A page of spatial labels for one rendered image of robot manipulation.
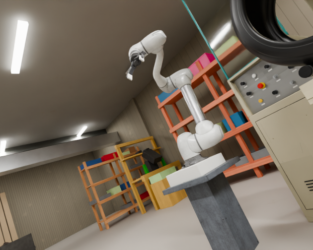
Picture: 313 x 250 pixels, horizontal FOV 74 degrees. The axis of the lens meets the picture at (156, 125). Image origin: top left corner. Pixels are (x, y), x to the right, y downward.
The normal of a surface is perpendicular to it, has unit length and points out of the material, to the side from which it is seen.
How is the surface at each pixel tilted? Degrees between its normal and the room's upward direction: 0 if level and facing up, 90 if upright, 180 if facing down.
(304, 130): 90
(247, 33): 91
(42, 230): 90
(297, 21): 90
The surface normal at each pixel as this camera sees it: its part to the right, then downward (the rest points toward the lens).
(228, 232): -0.71, 0.16
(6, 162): 0.58, -0.43
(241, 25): -0.86, 0.28
